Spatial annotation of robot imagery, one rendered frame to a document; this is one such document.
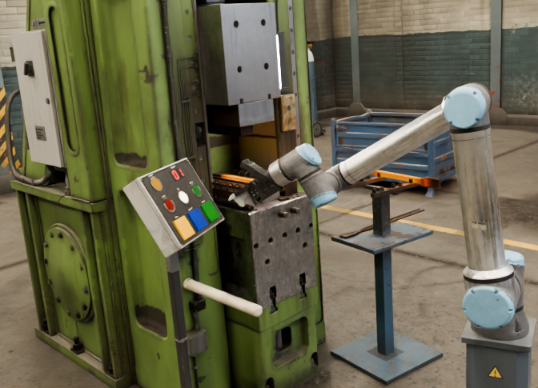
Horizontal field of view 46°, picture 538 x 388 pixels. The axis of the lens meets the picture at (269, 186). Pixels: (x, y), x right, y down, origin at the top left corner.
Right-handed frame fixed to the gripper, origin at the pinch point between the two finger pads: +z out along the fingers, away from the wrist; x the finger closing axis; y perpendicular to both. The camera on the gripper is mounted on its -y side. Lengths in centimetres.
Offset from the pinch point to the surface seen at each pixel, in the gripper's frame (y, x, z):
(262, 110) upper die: -24, 47, -9
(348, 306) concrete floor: 94, 141, 51
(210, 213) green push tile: 1.1, -1.5, 10.2
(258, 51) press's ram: -46, 47, -21
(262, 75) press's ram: -36, 49, -17
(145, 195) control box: -15.5, -27.2, 12.1
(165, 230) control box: -1.9, -27.2, 12.9
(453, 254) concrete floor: 120, 242, 7
